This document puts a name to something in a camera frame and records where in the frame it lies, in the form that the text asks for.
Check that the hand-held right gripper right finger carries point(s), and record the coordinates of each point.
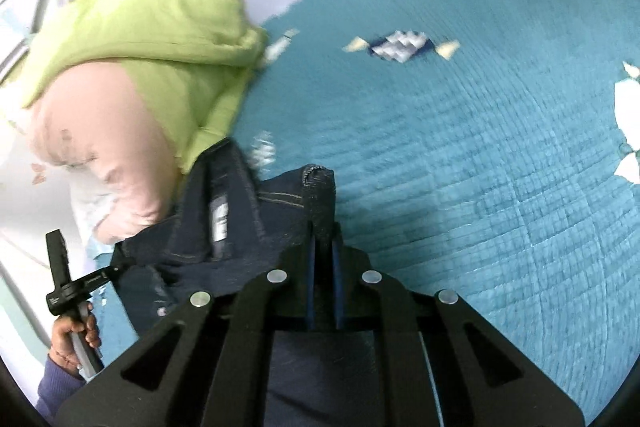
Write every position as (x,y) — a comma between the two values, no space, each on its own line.
(338,292)

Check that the dark blue denim jeans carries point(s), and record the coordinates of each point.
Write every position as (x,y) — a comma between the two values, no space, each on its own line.
(280,207)

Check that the teal quilted printed blanket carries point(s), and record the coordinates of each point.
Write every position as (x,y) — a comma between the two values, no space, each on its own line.
(450,157)

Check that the person's left hand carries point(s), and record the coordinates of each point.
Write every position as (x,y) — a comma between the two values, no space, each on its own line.
(90,324)

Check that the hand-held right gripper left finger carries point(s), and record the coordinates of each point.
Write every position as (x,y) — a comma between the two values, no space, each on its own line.
(311,287)

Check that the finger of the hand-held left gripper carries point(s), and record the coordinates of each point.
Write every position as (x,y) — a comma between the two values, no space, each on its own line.
(105,276)

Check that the person's left forearm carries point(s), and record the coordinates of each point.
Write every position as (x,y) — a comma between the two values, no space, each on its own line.
(57,387)

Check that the pink garment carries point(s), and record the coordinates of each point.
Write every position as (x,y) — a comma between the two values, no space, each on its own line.
(30,187)

